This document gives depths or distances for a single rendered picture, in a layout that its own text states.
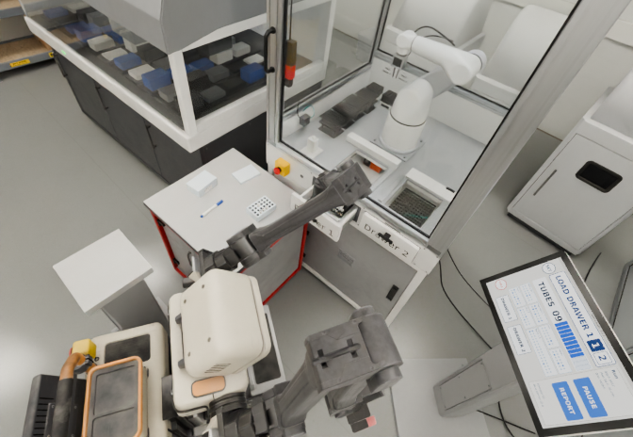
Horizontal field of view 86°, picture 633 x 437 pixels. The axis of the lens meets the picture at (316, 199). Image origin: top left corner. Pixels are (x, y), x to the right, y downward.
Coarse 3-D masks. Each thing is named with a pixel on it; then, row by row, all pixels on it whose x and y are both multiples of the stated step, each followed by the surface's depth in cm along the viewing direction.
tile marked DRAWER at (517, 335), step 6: (510, 330) 120; (516, 330) 119; (522, 330) 118; (516, 336) 118; (522, 336) 117; (516, 342) 117; (522, 342) 116; (516, 348) 116; (522, 348) 115; (528, 348) 114; (522, 354) 115
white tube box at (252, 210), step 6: (264, 198) 174; (252, 204) 169; (264, 204) 170; (270, 204) 170; (246, 210) 169; (252, 210) 168; (258, 210) 168; (270, 210) 170; (252, 216) 167; (258, 216) 165; (264, 216) 168
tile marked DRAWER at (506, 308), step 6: (498, 300) 127; (504, 300) 126; (510, 300) 125; (498, 306) 126; (504, 306) 125; (510, 306) 124; (504, 312) 124; (510, 312) 123; (504, 318) 123; (510, 318) 122; (516, 318) 121
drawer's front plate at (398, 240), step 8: (368, 216) 155; (360, 224) 162; (368, 224) 158; (376, 224) 155; (384, 224) 153; (368, 232) 161; (376, 232) 158; (384, 232) 154; (392, 232) 151; (384, 240) 157; (392, 240) 154; (400, 240) 150; (408, 240) 149; (392, 248) 157; (400, 248) 153; (408, 248) 150; (416, 248) 147; (408, 256) 153
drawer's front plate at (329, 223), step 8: (296, 200) 160; (304, 200) 157; (320, 216) 154; (328, 216) 153; (320, 224) 158; (328, 224) 154; (336, 224) 150; (328, 232) 157; (336, 232) 153; (336, 240) 156
